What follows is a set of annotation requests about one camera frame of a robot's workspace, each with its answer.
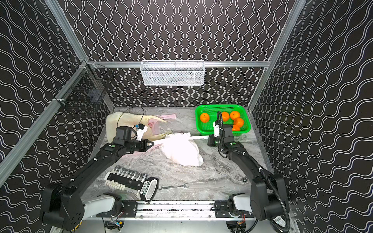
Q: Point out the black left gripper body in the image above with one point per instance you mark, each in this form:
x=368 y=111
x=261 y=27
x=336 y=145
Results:
x=143 y=145

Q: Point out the white plastic bag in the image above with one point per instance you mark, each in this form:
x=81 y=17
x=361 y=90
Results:
x=182 y=149

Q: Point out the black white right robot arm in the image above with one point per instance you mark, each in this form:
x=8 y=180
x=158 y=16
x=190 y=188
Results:
x=268 y=195

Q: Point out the steel combination wrench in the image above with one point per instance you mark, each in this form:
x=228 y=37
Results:
x=173 y=186

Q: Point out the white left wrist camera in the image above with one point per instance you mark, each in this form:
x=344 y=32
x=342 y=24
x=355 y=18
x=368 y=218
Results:
x=141 y=129

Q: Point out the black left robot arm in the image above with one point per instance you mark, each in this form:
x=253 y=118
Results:
x=61 y=204

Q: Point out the aluminium corner post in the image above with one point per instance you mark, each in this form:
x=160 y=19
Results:
x=281 y=42

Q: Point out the yellow plastic bag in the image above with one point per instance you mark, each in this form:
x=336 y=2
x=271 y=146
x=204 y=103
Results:
x=112 y=121

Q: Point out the pink plastic bag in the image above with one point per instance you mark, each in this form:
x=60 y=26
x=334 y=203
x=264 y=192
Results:
x=152 y=123

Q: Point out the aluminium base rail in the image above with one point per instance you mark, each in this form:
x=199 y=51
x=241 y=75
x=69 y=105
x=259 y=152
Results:
x=105 y=206

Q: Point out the orange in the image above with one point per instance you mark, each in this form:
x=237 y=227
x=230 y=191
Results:
x=234 y=115
x=236 y=128
x=204 y=118
x=225 y=116
x=239 y=122

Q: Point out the black wire basket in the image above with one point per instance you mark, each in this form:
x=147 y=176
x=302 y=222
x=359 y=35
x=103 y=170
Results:
x=88 y=93

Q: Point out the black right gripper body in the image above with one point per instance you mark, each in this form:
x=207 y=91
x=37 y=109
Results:
x=216 y=141

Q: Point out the socket set holder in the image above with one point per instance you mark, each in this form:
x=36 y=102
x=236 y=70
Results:
x=122 y=178

